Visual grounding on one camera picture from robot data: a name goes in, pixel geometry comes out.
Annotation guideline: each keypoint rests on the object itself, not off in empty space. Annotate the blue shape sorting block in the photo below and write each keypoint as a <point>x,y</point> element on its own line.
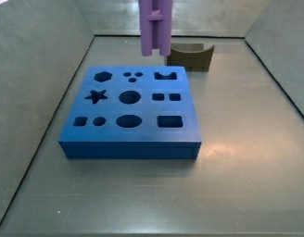
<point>134,113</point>

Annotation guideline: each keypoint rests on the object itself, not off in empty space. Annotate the dark olive curved block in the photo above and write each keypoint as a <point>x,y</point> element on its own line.
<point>191,56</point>

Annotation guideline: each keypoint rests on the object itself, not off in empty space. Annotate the purple three prong object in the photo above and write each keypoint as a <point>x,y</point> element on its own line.
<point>156,26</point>

